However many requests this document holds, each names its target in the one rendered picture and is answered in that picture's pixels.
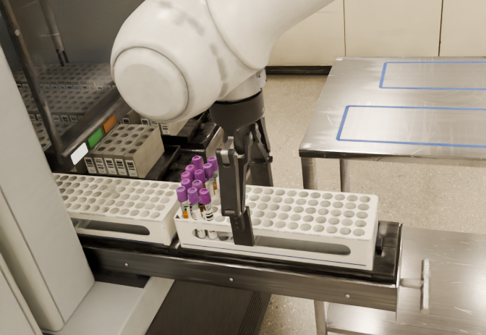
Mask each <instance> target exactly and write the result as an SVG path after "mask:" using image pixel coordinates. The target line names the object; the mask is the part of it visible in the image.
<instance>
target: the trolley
mask: <svg viewBox="0 0 486 335"><path fill-rule="evenodd" d="M299 157H301V164H302V180H303V188H304V190H317V172H316V161H315V158H330V159H339V164H340V182H341V192H348V193H350V178H349V160H355V161H379V162H392V163H405V164H429V165H441V166H465V167H478V168H486V56H349V57H336V58H335V60H334V63H333V66H332V67H331V70H330V73H329V75H328V78H327V80H326V82H325V85H324V87H323V90H322V93H321V94H320V97H319V100H318V102H317V105H316V107H315V110H314V112H313V114H312V117H311V120H310V123H309V124H308V127H307V129H306V132H305V134H304V137H303V139H302V142H301V144H300V147H299ZM424 259H428V260H430V261H431V281H430V313H428V314H423V313H421V312H420V311H419V306H420V289H412V288H406V287H401V286H400V287H399V296H398V313H397V321H396V312H392V311H387V310H378V309H372V308H363V307H357V306H352V305H343V304H338V303H332V302H330V305H329V308H328V314H327V312H326V302H323V301H318V300H314V309H315V324H316V332H317V335H328V332H332V333H337V334H345V335H486V234H473V233H466V232H451V231H443V230H435V229H421V228H414V227H405V226H404V230H403V249H402V262H401V277H402V278H408V279H419V280H421V270H422V260H424Z"/></svg>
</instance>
